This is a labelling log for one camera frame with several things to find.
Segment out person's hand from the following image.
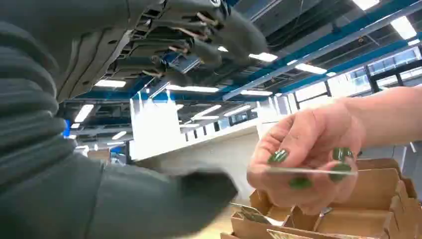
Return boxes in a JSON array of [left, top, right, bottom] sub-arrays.
[[246, 99, 367, 216]]

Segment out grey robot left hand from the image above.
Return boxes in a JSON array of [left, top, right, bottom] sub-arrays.
[[0, 0, 268, 239]]

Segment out thin card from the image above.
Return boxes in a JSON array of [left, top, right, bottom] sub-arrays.
[[263, 166, 358, 176]]

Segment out long ceiling light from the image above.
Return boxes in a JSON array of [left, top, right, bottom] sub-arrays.
[[390, 15, 418, 40], [295, 63, 327, 75], [74, 104, 95, 123], [352, 0, 380, 10], [249, 52, 278, 63], [166, 85, 220, 93], [95, 80, 126, 89]]

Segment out black framed window row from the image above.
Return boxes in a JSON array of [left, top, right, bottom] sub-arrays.
[[293, 46, 422, 111]]

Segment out wooden card box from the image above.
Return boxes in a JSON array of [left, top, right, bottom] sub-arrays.
[[220, 158, 422, 239]]

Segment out patterned card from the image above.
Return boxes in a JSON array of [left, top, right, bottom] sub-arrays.
[[267, 229, 330, 239], [230, 203, 285, 227]]

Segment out ribbed grey left arm sleeve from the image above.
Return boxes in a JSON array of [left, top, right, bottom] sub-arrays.
[[0, 20, 76, 199]]

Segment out brown cardboard box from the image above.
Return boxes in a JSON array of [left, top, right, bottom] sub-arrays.
[[87, 149, 111, 164]]

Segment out grey ceiling rail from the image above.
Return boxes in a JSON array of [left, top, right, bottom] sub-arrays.
[[222, 0, 422, 101]]

